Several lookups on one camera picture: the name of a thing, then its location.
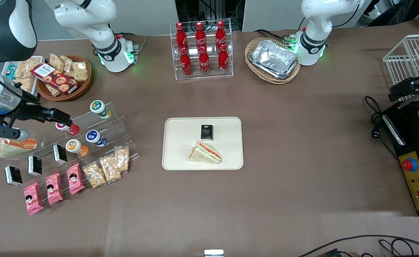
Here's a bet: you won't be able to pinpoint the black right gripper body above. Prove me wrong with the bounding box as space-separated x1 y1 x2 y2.
14 102 55 124

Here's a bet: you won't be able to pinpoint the green gum bottle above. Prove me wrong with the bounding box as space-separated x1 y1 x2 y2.
90 100 111 120

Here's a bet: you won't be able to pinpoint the red gum bottle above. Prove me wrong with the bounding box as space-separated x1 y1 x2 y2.
55 122 80 136

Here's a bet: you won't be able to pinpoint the orange gum bottle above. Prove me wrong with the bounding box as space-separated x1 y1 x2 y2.
66 139 89 157

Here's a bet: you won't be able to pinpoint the blue gum bottle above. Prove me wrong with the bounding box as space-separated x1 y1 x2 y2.
86 130 107 148

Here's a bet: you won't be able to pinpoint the cream plastic tray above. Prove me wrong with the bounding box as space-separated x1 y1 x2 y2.
162 117 244 171

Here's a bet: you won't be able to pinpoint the white plastic bin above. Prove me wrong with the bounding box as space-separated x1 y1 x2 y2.
1 55 44 97

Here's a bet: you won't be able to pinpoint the clear puffed snack bag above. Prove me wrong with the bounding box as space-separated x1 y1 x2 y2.
15 57 41 78
14 77 36 94

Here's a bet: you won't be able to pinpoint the small black carton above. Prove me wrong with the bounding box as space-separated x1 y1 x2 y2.
53 144 68 165
28 156 43 177
5 166 23 187

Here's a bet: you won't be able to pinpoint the round brown wicker basket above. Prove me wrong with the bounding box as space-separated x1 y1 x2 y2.
36 55 92 102

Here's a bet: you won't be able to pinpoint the red cookie box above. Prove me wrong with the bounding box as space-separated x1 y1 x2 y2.
30 63 79 95

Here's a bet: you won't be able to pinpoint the wrapped triangle sandwich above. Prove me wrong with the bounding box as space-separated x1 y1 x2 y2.
187 141 222 165
0 137 38 159

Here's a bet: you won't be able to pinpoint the clear acrylic tiered stand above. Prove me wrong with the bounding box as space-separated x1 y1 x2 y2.
2 102 141 207

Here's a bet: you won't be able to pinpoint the pink snack packet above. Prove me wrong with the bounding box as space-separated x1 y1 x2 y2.
23 182 45 216
45 173 64 205
66 163 86 195

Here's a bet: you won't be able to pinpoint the clear bag of crackers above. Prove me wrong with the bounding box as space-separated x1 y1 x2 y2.
82 161 107 189
113 146 130 173
100 154 122 184

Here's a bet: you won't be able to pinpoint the black appliance with yellow panel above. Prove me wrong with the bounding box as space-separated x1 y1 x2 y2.
381 100 419 217

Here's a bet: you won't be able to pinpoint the stacked aluminium foil trays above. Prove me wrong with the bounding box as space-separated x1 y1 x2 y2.
249 39 299 80

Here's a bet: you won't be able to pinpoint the red cola bottle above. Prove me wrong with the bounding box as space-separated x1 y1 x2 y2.
215 20 227 49
198 46 211 75
218 44 229 74
195 22 207 50
176 22 189 54
180 47 193 77

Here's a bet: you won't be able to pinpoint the clear acrylic bottle rack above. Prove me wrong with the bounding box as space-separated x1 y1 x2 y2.
170 19 234 81

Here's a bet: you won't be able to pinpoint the oval light wicker basket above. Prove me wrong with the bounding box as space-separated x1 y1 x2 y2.
245 37 301 85

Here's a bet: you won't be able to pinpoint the white wire basket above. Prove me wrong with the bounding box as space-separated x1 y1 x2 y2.
383 34 419 102

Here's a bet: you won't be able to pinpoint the black power cable with plug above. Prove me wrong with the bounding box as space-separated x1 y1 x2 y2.
364 96 400 162

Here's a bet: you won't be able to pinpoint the grey cable at arm base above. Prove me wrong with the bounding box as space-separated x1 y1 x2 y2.
117 33 148 62

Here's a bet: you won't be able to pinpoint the black cable at arm base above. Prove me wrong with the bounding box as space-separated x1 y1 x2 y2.
254 29 293 42

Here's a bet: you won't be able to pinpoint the long black cable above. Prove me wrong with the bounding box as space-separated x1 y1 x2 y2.
297 235 419 257

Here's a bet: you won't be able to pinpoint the coiled black cable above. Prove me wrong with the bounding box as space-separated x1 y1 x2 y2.
379 238 414 257

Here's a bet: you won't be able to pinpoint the black equipment rack with cables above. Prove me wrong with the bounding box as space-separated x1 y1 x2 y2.
175 0 244 32

